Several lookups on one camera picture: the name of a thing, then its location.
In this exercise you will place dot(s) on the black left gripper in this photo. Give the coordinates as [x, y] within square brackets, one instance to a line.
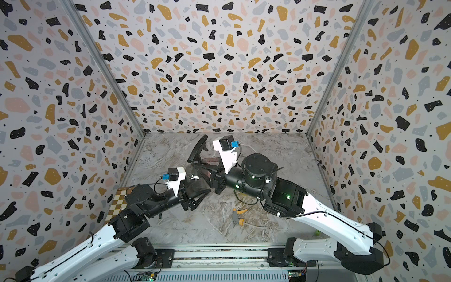
[187, 201]

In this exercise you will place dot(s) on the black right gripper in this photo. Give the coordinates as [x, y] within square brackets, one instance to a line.
[220, 180]

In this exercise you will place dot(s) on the orange grey spray nozzle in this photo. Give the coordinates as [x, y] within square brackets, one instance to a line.
[236, 217]

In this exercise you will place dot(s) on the smoky grey spray bottle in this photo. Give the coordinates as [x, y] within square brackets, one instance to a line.
[195, 184]

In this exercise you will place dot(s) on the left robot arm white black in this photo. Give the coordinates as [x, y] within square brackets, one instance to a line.
[119, 245]

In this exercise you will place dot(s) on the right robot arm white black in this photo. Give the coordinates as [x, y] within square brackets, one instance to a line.
[349, 243]

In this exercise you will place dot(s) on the wooden chessboard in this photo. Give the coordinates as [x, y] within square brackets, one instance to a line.
[118, 203]

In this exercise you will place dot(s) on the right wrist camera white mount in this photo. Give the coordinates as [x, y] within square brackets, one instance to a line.
[227, 148]

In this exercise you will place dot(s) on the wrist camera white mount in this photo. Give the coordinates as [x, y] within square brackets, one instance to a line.
[173, 178]
[227, 148]

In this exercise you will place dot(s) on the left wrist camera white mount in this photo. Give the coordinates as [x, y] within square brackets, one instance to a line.
[173, 178]

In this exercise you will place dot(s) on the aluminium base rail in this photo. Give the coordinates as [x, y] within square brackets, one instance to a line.
[215, 263]

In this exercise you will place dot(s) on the aluminium corner post left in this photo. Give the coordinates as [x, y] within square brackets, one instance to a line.
[70, 8]

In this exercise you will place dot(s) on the aluminium corner post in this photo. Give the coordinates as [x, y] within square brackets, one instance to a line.
[70, 8]
[350, 43]

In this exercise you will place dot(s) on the aluminium corner post right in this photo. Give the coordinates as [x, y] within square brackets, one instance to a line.
[350, 43]

